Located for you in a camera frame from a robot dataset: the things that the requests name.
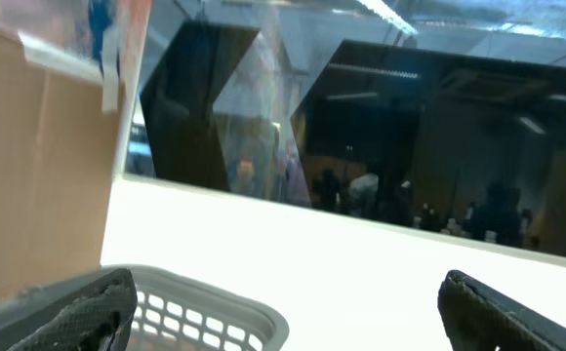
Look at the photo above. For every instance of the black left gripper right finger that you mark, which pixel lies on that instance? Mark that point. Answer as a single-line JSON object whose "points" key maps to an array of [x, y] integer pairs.
{"points": [[476, 317]]}

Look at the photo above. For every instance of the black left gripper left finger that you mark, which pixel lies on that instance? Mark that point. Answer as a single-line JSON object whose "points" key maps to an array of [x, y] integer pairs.
{"points": [[92, 312]]}

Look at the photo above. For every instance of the grey plastic basket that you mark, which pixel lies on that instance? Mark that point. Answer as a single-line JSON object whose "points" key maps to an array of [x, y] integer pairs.
{"points": [[175, 313]]}

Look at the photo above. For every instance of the brown cardboard panel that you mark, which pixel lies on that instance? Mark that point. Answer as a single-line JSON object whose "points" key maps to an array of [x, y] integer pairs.
{"points": [[69, 74]]}

